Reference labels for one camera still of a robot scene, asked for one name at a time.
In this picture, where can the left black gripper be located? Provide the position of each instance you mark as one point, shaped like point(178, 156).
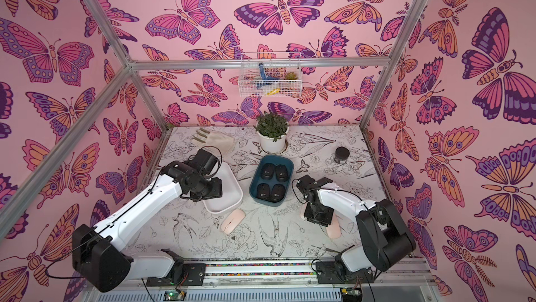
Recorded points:
point(218, 192)

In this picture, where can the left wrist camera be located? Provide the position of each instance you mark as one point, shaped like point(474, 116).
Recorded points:
point(204, 162)

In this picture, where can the black round jar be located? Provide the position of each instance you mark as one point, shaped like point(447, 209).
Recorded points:
point(341, 155)

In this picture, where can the white wire basket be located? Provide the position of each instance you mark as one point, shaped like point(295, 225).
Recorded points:
point(270, 74)

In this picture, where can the teal storage box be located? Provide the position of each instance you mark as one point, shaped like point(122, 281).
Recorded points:
point(276, 160)

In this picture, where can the potted green plant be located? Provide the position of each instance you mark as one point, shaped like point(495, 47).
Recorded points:
point(272, 130)

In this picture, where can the beige work glove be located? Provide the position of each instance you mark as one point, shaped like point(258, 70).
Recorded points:
point(204, 137)

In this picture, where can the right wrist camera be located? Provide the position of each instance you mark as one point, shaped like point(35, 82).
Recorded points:
point(306, 183)

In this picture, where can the white storage tray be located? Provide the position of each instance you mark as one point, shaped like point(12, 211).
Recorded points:
point(232, 193)

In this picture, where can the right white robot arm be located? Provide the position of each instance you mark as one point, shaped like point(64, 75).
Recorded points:
point(385, 238)

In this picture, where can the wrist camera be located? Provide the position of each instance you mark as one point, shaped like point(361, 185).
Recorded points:
point(204, 162)
point(306, 183)

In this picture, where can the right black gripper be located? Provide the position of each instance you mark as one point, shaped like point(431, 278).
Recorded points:
point(320, 217)

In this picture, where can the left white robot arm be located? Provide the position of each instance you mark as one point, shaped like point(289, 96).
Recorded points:
point(98, 251)

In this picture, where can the black mouse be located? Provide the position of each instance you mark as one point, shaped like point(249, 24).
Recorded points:
point(281, 173)
point(278, 193)
point(267, 171)
point(263, 192)

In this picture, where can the pink mouse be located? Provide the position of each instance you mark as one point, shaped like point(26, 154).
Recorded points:
point(232, 221)
point(302, 211)
point(334, 230)

